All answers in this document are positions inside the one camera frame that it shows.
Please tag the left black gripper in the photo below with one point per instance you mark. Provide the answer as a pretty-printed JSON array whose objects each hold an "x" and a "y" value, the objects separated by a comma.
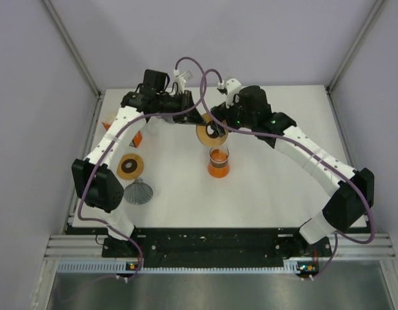
[{"x": 192, "y": 117}]

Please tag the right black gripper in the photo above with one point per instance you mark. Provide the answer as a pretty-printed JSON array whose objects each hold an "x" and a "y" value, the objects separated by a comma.
[{"x": 223, "y": 113}]

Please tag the orange coffee filter box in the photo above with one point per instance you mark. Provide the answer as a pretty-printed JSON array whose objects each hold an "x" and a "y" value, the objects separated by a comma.
[{"x": 107, "y": 122}]

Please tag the orange glass carafe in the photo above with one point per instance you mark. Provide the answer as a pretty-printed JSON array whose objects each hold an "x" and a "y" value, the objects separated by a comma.
[{"x": 218, "y": 165}]

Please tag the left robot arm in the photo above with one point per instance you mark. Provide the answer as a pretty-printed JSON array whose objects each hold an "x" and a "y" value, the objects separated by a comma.
[{"x": 95, "y": 179}]

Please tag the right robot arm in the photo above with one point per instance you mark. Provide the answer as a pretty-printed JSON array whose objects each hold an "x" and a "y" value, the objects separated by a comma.
[{"x": 246, "y": 111}]

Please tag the grey ribbed dripper cone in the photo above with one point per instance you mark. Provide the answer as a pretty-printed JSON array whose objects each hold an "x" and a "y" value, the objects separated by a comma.
[{"x": 138, "y": 192}]

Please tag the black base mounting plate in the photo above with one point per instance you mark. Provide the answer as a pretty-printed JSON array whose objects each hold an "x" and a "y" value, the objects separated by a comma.
[{"x": 215, "y": 247}]

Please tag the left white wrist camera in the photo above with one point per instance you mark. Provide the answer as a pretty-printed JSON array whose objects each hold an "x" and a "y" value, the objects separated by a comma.
[{"x": 180, "y": 80}]

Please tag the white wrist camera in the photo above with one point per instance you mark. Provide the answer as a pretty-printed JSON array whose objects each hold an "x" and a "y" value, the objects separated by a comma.
[
  {"x": 180, "y": 80},
  {"x": 230, "y": 88}
]

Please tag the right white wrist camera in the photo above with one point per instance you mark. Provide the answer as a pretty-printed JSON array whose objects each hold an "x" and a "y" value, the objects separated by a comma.
[{"x": 230, "y": 88}]

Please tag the left corner aluminium post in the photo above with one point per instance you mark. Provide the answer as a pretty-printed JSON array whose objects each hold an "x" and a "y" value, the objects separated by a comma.
[{"x": 70, "y": 46}]

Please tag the corner aluminium post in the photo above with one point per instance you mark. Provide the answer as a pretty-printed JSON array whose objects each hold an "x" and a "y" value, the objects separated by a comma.
[
  {"x": 365, "y": 29},
  {"x": 70, "y": 46}
]

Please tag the grey slotted cable duct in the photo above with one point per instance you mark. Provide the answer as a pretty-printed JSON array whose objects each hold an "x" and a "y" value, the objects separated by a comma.
[{"x": 127, "y": 267}]

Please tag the right corner aluminium post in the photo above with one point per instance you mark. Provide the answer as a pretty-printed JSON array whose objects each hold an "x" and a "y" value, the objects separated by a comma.
[{"x": 365, "y": 29}]

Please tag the aluminium frame rail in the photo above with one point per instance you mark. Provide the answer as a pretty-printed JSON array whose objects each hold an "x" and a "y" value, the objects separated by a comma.
[{"x": 90, "y": 246}]

